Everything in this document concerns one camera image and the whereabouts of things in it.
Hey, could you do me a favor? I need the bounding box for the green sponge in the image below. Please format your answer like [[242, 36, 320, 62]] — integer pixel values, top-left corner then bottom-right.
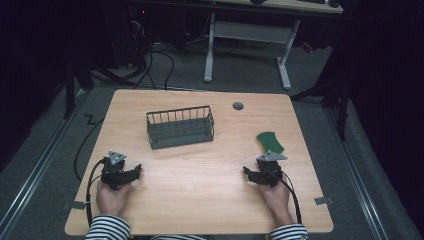
[[255, 131, 286, 155]]

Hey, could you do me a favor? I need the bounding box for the black floor cable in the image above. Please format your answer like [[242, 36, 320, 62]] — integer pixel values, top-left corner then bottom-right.
[[73, 114, 106, 183]]

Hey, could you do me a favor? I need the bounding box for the white-framed wooden desk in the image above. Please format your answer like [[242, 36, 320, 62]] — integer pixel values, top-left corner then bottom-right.
[[203, 0, 344, 91]]

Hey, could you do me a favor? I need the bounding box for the black metal stand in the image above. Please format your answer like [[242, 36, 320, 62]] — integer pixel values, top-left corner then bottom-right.
[[290, 74, 351, 142], [62, 56, 134, 120]]

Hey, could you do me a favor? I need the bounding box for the person's striped shirt torso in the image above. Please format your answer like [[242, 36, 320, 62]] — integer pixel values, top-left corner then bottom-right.
[[149, 234, 212, 240]]

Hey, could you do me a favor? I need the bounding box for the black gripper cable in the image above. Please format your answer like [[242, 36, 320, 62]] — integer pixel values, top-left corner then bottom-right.
[[85, 158, 106, 228], [263, 168, 303, 225]]

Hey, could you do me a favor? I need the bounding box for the grey wire basket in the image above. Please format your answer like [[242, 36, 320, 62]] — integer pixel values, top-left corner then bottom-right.
[[145, 105, 216, 151]]

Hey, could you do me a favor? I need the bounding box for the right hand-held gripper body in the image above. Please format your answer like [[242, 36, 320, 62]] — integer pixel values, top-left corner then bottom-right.
[[255, 150, 289, 189]]

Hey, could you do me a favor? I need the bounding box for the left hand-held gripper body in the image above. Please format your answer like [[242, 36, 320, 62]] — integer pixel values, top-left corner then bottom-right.
[[100, 150, 128, 191]]

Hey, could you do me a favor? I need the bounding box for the bundle of black cables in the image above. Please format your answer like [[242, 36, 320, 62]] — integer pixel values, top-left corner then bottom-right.
[[128, 8, 176, 91]]

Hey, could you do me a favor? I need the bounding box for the grey tape strip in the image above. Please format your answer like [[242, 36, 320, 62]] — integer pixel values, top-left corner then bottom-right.
[[62, 199, 87, 211], [313, 196, 335, 206]]

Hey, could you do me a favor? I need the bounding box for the person's left hand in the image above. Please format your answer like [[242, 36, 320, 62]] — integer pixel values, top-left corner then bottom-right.
[[95, 180, 133, 218]]

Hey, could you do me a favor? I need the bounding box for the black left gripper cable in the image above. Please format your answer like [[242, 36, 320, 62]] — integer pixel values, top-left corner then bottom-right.
[[85, 158, 106, 228]]

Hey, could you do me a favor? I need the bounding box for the person's right hand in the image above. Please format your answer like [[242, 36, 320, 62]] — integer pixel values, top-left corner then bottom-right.
[[259, 181, 295, 227]]

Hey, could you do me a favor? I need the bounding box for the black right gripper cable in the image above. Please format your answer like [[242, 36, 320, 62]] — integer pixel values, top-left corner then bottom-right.
[[263, 168, 303, 225]]

